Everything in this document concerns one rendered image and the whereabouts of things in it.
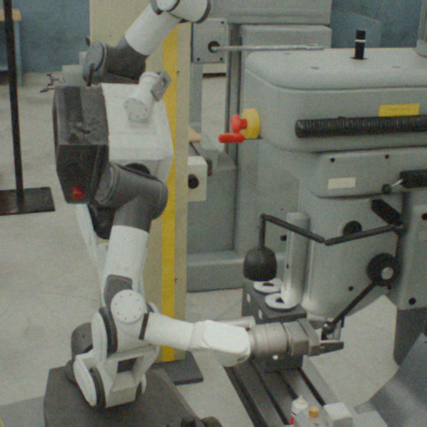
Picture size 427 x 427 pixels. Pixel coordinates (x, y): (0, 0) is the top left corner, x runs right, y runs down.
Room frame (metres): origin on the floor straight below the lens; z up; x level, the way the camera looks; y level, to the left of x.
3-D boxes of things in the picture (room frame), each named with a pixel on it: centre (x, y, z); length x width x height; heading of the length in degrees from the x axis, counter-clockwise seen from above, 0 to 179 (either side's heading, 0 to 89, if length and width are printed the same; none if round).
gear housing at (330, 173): (1.53, -0.34, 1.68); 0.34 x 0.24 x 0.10; 106
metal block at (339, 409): (1.45, -0.32, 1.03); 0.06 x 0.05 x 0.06; 16
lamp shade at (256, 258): (1.41, -0.11, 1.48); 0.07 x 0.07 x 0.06
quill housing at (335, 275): (1.52, -0.30, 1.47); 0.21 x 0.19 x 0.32; 16
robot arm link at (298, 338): (1.53, -0.20, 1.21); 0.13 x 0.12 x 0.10; 13
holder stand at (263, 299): (1.92, -0.19, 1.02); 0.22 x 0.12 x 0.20; 18
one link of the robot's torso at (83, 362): (2.11, 0.33, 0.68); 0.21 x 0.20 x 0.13; 26
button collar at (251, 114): (1.46, -0.08, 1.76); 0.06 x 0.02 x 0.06; 16
